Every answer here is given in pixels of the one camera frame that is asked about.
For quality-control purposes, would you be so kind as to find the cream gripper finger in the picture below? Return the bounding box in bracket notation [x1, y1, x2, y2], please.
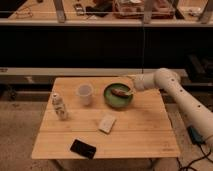
[121, 75, 136, 81]
[124, 88, 136, 96]

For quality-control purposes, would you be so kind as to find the green ceramic bowl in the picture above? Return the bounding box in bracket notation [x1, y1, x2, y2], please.
[103, 83, 133, 109]

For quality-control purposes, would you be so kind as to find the brown food piece in bowl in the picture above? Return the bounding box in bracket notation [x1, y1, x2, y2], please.
[111, 89, 131, 98]

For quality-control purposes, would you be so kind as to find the black device on shelf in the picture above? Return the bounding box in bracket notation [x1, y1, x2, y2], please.
[86, 1, 112, 17]

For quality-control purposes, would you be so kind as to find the black power adapter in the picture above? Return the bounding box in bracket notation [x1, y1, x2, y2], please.
[187, 126, 204, 144]

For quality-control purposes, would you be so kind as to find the small grey device on shelf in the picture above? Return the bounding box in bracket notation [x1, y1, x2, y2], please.
[73, 3, 85, 16]

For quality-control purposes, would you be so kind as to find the tray with items on shelf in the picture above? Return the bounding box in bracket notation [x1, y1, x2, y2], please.
[113, 0, 175, 19]

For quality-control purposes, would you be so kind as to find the black rectangular phone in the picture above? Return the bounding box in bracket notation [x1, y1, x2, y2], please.
[70, 139, 96, 159]

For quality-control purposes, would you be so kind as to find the white ceramic cup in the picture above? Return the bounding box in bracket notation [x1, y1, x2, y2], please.
[76, 84, 93, 106]

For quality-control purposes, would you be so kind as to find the long wooden shelf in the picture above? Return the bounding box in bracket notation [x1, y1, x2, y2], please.
[0, 0, 213, 27]

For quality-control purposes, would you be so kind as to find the wooden slatted table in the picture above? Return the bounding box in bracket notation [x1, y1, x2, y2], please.
[32, 77, 180, 159]

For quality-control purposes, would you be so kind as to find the white patterned bottle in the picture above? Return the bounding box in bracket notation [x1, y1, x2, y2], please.
[52, 93, 68, 121]

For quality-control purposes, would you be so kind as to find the black floor cable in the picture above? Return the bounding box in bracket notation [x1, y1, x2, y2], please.
[175, 141, 213, 171]

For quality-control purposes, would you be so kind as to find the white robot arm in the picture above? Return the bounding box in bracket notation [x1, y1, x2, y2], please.
[124, 68, 213, 150]

